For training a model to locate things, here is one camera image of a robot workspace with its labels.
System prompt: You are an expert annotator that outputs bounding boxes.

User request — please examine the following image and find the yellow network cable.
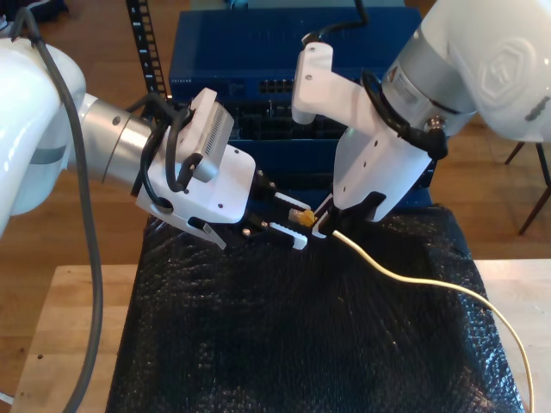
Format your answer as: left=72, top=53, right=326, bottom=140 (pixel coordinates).
left=287, top=206, right=536, bottom=413

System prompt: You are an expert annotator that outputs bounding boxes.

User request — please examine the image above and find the black rack drawer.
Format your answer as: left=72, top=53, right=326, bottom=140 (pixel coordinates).
left=227, top=137, right=341, bottom=190

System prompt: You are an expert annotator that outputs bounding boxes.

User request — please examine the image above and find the blue rack base panel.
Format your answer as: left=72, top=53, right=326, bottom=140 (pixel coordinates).
left=385, top=182, right=435, bottom=210

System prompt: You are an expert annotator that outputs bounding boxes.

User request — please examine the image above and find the black bubble wrap mat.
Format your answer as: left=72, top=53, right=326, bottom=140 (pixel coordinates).
left=105, top=201, right=524, bottom=413

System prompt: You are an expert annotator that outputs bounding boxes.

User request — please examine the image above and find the dark legged chair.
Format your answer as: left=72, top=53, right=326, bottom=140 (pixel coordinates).
left=505, top=140, right=551, bottom=236

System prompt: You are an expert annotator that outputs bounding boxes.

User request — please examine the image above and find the person's foot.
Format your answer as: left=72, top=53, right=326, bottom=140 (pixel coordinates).
left=29, top=0, right=70, bottom=15

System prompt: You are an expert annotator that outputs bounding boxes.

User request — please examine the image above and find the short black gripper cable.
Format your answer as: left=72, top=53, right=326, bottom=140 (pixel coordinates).
left=128, top=92, right=204, bottom=214
left=360, top=69, right=449, bottom=159

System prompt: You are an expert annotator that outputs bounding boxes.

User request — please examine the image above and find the blue network switch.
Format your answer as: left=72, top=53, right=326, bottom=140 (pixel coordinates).
left=168, top=9, right=425, bottom=102

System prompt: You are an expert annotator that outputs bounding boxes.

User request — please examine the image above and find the grey camera cable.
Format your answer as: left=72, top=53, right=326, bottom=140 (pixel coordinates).
left=8, top=6, right=105, bottom=413

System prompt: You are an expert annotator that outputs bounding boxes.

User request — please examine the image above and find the black rack frame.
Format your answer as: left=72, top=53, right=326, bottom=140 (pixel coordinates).
left=124, top=0, right=173, bottom=104

